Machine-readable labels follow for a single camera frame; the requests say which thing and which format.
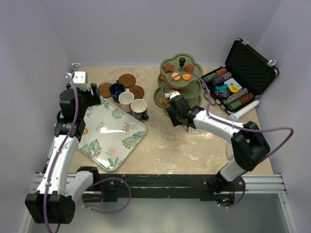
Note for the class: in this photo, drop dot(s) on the orange slice cookie upper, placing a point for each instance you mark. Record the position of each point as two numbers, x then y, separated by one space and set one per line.
166 103

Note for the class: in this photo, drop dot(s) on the aluminium frame rail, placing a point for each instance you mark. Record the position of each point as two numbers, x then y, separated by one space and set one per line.
257 184

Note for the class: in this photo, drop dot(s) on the black poker chip case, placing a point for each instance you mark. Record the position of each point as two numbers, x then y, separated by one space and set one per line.
244 77

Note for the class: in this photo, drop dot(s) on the maple leaf cookie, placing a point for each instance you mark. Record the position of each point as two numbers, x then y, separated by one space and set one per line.
162 77

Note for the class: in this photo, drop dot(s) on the heart cookie light brown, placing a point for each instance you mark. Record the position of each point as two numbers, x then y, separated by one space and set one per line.
189 68

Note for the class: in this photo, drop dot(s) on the round orange cookie front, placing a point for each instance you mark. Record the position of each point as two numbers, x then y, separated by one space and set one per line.
186 77

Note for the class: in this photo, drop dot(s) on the brown saucer back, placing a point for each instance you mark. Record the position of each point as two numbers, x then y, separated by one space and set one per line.
127 80

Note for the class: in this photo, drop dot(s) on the dark star cookie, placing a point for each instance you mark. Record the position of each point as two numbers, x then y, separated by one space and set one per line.
178 90
168 67

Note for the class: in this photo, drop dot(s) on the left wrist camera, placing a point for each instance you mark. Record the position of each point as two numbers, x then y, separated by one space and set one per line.
80 80

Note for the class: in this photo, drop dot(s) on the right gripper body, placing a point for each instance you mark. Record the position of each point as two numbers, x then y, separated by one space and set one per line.
175 117

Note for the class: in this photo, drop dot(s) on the white stand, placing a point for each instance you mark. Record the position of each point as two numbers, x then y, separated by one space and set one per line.
229 151

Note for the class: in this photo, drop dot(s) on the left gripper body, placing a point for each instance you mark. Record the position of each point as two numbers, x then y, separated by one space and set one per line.
85 98

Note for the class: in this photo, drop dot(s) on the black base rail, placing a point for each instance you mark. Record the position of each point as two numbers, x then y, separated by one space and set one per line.
160 186

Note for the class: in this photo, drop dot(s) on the pink cup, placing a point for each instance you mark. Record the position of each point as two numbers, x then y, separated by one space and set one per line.
125 99

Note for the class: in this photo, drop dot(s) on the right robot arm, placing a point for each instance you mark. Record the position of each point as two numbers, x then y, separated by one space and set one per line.
248 144

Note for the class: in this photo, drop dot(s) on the green three-tier stand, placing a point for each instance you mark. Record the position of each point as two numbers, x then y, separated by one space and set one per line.
192 89

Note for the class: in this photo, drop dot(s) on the brown saucer left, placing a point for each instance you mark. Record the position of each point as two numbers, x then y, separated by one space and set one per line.
104 90

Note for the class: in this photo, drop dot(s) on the brown saucer right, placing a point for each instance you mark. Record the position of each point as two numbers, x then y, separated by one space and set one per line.
137 91

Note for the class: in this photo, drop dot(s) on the brown saucer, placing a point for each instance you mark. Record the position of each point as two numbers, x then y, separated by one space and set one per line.
137 91
127 80
104 90

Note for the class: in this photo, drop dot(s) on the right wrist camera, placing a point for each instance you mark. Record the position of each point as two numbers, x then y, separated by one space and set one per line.
170 95

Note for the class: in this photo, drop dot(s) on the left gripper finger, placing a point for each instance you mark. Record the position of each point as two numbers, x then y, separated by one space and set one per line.
97 99
95 89

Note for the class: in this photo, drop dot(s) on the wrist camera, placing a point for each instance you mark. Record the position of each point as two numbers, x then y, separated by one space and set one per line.
80 80
170 95

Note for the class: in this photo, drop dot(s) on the dark blue mug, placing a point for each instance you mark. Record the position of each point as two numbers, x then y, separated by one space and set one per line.
115 90

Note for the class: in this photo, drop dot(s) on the leaf pattern serving tray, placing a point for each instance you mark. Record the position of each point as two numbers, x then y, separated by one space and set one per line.
112 135

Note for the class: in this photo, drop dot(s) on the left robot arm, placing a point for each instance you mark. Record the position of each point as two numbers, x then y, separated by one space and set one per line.
54 200

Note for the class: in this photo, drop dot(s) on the dark grey mug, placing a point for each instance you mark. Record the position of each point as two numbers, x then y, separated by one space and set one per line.
139 109

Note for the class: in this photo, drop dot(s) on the white microphone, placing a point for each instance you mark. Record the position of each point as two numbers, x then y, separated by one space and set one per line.
237 115

